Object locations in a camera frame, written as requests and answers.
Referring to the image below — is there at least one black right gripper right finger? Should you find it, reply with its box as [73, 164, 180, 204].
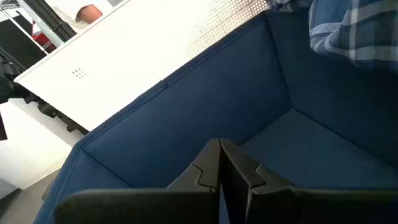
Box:
[220, 138, 398, 224]

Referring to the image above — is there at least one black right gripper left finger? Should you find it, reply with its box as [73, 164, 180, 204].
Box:
[55, 138, 222, 224]

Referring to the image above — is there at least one blue plaid shirt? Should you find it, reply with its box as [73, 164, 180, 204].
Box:
[267, 0, 398, 73]

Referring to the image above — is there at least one navy blue fabric bin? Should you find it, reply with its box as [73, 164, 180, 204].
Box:
[32, 9, 398, 224]

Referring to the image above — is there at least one white plastic laundry basket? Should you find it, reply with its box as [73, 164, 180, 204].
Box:
[14, 0, 271, 135]

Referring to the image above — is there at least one red object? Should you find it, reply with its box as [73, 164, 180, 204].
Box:
[30, 30, 57, 53]

